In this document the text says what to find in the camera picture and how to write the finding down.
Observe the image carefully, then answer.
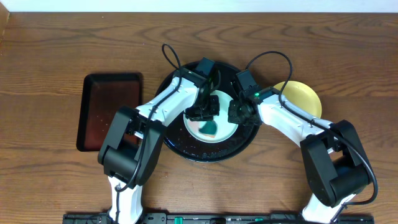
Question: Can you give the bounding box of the green scrubbing sponge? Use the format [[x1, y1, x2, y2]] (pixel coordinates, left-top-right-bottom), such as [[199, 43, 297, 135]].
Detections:
[[198, 120, 218, 138]]

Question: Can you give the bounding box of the black rectangular water tray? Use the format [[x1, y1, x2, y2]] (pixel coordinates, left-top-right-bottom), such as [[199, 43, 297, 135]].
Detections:
[[76, 72, 142, 152]]

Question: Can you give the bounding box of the yellow plate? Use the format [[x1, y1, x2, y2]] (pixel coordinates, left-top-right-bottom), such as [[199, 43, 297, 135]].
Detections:
[[282, 81, 322, 118]]

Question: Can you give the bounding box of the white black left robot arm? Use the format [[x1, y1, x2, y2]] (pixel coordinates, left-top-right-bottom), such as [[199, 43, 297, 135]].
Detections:
[[98, 68, 221, 223]]

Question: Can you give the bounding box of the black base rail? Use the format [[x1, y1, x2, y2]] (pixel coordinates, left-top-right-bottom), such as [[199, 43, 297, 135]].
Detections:
[[62, 212, 375, 224]]

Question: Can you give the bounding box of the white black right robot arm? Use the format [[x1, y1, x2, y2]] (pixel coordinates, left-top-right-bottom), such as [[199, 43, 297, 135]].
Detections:
[[228, 87, 378, 223]]

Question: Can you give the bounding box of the round black serving tray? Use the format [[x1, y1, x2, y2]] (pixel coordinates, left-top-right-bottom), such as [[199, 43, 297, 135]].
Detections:
[[164, 62, 259, 162]]

